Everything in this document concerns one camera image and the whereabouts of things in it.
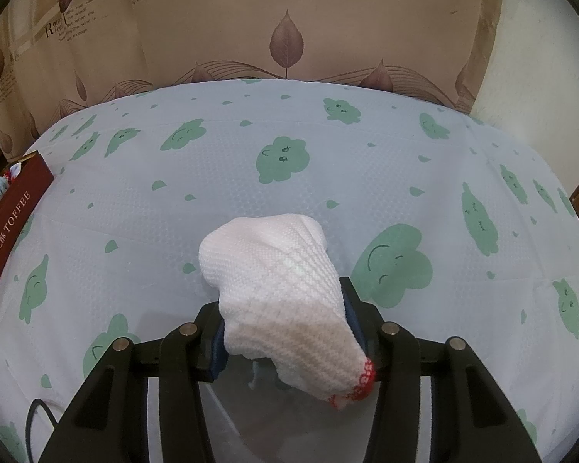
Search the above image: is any white knitted red-trim glove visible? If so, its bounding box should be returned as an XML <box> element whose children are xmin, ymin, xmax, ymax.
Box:
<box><xmin>198</xmin><ymin>213</ymin><xmax>375</xmax><ymax>409</ymax></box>

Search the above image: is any white cloud pattern tablecloth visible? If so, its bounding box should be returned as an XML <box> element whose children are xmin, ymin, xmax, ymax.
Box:
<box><xmin>0</xmin><ymin>81</ymin><xmax>579</xmax><ymax>462</ymax></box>

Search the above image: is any white red star cloth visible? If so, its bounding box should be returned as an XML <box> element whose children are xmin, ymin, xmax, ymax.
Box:
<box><xmin>3</xmin><ymin>162</ymin><xmax>22</xmax><ymax>183</ymax></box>

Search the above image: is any beige leaf print curtain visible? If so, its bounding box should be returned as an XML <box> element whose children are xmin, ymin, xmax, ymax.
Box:
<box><xmin>0</xmin><ymin>0</ymin><xmax>502</xmax><ymax>159</ymax></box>

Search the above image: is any black cable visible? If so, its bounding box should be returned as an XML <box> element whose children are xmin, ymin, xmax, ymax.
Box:
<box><xmin>25</xmin><ymin>397</ymin><xmax>59</xmax><ymax>463</ymax></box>

